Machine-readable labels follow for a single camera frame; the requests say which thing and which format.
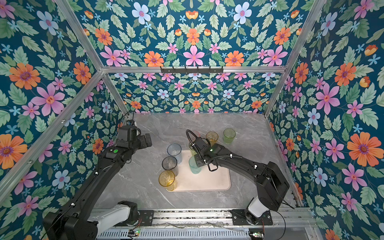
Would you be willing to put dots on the amber translucent tall cup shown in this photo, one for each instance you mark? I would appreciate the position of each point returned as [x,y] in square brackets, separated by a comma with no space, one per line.
[167,179]

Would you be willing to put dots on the dark grey translucent cup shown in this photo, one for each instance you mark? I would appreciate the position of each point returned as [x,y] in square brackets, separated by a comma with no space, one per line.
[170,163]

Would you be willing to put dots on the blue translucent tall cup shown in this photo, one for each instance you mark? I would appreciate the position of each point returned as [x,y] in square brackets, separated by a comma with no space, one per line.
[175,150]

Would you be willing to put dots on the white vented cable duct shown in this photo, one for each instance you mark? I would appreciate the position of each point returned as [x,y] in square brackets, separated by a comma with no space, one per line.
[176,234]

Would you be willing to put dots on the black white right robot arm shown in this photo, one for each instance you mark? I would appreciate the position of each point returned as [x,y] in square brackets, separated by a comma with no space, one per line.
[269,180]

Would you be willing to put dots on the aluminium mounting rail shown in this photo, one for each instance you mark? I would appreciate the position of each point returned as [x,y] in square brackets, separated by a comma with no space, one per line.
[222,218]

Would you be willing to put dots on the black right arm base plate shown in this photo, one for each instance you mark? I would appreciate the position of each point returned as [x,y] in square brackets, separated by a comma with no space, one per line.
[240,218]

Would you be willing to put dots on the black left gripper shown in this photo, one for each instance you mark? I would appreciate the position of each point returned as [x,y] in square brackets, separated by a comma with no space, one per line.
[143,143]

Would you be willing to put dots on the teal translucent short cup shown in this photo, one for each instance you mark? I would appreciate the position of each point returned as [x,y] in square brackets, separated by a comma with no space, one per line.
[193,166]

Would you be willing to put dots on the light green short cup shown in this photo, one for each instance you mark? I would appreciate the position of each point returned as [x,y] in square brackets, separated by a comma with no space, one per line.
[229,135]

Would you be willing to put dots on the green translucent tall cup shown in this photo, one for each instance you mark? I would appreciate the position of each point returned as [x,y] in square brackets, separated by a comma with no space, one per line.
[193,152]

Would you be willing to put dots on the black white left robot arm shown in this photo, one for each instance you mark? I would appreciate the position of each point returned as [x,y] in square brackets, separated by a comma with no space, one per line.
[72,221]

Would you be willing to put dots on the yellow translucent short cup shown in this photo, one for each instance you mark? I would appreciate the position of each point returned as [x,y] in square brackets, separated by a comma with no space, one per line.
[212,137]

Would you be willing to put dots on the beige rectangular tray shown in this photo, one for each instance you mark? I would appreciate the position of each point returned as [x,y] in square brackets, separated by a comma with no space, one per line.
[188,180]

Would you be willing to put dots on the black hook rack bar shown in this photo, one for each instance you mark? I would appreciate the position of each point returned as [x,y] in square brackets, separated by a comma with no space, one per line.
[189,70]

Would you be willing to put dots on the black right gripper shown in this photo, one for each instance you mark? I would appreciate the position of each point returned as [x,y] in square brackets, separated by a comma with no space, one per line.
[198,163]

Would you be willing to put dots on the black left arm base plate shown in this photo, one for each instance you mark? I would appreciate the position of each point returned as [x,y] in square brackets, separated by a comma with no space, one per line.
[143,218]

